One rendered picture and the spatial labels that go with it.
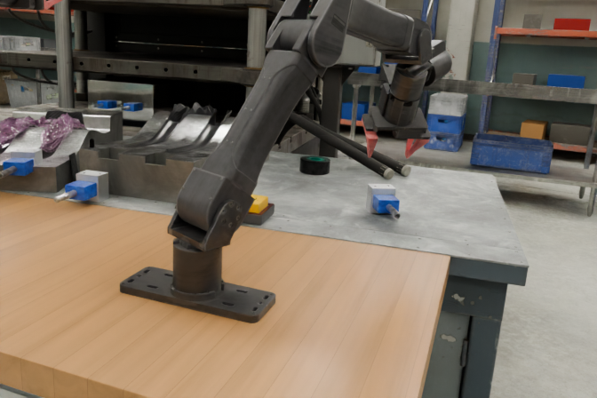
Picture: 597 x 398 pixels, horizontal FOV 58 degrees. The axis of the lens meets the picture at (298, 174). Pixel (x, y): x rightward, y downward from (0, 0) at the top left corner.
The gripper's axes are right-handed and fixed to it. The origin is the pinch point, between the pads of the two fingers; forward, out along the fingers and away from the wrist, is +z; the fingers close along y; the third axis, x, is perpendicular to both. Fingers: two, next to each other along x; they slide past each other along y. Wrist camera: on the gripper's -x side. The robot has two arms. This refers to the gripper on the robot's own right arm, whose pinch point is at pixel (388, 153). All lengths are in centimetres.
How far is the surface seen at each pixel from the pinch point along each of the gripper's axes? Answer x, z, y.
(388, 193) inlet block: 4.7, 6.7, -0.5
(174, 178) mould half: -0.1, 7.7, 42.5
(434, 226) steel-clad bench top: 13.7, 6.7, -7.8
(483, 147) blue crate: -238, 197, -172
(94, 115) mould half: -42, 25, 68
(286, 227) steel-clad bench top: 15.0, 5.5, 21.1
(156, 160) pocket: -6.9, 9.1, 46.8
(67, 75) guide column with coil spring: -95, 48, 91
